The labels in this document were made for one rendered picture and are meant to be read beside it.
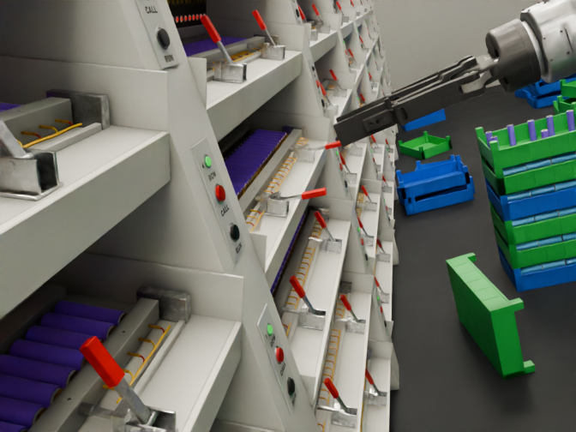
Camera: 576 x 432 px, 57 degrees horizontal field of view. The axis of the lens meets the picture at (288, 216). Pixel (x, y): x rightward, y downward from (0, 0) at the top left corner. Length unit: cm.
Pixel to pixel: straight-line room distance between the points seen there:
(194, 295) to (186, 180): 12
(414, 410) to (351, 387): 40
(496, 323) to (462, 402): 21
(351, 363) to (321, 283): 20
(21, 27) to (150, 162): 16
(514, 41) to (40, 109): 48
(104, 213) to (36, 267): 8
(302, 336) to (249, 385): 26
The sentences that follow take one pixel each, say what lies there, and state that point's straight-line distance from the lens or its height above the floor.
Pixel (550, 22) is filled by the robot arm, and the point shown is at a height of 85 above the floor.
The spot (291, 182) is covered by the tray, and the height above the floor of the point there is 69.
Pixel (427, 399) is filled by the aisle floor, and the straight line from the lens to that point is 142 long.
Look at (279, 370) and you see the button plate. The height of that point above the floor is 59.
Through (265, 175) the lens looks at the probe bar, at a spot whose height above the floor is 73.
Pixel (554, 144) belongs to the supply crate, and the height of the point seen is 43.
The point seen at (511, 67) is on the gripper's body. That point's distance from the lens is 64.
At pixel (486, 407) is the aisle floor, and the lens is 138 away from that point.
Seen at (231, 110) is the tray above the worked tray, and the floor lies 86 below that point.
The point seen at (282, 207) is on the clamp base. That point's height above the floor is 70.
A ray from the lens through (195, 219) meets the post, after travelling 49.
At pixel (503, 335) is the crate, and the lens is 137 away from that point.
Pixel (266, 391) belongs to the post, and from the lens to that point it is 57.
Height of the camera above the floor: 92
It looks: 19 degrees down
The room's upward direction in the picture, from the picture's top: 18 degrees counter-clockwise
